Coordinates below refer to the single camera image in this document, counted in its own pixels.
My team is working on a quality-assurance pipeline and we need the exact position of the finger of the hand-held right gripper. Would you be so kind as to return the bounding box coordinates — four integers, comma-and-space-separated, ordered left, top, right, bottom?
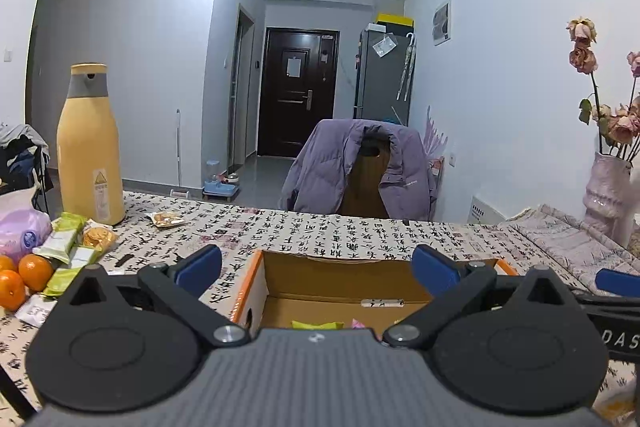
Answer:
570, 268, 640, 309

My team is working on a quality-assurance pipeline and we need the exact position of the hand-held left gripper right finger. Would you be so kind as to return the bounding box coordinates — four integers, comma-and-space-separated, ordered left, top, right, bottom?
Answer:
382, 244, 581, 348

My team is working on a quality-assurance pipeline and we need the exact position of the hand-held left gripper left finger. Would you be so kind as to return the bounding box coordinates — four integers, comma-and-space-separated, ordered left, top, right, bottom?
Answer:
60, 244, 251, 348

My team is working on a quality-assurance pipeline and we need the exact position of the orange cardboard box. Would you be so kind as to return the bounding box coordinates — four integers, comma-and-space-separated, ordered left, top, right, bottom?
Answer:
230, 249, 516, 343

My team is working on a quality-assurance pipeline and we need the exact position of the lime green packet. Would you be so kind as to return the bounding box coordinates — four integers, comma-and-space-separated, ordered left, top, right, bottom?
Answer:
291, 319, 346, 330

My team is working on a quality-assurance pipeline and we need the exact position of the small clear biscuit packet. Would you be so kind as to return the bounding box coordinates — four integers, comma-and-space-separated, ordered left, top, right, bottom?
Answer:
150, 209, 188, 229

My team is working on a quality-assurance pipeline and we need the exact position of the folded patterned cloth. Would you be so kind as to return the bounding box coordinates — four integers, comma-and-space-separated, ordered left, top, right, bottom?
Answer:
505, 204, 640, 280

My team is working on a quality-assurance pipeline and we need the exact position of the blue pet feeder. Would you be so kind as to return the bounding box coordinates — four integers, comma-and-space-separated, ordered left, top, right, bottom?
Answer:
202, 159, 241, 202

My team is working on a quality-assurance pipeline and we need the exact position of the pink ribbed vase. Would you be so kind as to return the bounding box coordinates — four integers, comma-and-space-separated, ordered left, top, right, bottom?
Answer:
582, 152, 637, 248

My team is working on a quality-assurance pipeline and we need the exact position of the clear cookie packet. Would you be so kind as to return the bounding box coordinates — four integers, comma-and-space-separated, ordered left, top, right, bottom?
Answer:
80, 219, 120, 253

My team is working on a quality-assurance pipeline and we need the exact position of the wooden chair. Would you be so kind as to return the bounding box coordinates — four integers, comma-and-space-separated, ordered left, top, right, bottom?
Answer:
340, 132, 396, 219

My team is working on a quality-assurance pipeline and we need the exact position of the green snack packet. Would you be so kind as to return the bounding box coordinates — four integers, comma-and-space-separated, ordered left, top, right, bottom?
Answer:
32, 213, 88, 265
67, 246, 103, 268
41, 266, 83, 299

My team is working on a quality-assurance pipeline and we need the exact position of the purple puffer jacket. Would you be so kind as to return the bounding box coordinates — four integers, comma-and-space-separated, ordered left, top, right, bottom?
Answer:
279, 118, 438, 222

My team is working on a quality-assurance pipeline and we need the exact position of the yellow thermos bottle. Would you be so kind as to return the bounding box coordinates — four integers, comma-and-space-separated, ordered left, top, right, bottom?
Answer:
56, 63, 126, 226

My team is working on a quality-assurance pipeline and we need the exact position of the dark brown entrance door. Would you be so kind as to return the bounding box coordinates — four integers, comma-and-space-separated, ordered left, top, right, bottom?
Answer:
257, 27, 341, 158

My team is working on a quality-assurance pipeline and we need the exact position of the small white snack packet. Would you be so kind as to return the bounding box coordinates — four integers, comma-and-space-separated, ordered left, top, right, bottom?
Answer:
14, 294, 58, 325

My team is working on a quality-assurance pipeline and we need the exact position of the grey interior door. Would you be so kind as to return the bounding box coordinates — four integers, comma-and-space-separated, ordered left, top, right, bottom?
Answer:
230, 4, 257, 168

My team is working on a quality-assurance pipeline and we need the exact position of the purple tissue pack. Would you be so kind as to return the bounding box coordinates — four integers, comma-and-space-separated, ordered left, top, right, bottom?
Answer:
0, 189, 52, 264

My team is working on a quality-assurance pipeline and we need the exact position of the grey refrigerator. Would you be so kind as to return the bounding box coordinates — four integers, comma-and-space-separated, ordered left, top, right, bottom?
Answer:
354, 28, 416, 125

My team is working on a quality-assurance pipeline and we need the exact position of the white folded umbrella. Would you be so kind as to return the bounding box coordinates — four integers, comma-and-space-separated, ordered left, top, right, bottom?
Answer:
397, 33, 412, 102
404, 34, 417, 100

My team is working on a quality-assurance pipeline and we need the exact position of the pile of dark clothes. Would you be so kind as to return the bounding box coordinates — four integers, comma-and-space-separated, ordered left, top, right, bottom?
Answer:
0, 123, 53, 212

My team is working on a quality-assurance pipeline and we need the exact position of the dried pink rose bouquet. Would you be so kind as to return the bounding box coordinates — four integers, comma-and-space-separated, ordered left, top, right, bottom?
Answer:
566, 17, 640, 160

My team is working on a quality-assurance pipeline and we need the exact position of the clear plastic bag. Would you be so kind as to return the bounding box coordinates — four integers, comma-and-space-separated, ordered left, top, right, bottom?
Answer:
372, 36, 398, 58

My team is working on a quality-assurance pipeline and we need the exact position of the yellow topped box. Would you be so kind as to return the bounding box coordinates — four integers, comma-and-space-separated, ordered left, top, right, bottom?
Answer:
376, 12, 416, 30

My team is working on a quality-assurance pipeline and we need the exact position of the pink feather wall decal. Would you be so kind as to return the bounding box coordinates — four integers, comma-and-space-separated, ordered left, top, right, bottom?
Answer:
420, 106, 448, 158

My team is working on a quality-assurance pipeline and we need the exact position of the white wall panel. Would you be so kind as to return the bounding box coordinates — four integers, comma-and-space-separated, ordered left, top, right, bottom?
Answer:
432, 0, 452, 46

